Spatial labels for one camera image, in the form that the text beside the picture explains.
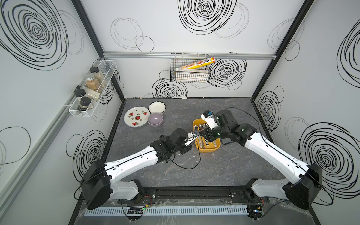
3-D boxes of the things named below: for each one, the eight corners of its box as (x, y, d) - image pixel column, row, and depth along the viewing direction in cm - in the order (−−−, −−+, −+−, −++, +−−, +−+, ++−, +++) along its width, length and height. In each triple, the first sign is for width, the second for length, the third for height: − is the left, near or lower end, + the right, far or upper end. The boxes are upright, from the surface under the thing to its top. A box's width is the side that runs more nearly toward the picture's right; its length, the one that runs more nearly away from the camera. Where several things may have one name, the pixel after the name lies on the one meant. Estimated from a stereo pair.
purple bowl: (148, 129, 103) (146, 124, 98) (150, 117, 111) (149, 112, 106) (162, 129, 103) (161, 124, 98) (164, 117, 111) (163, 112, 106)
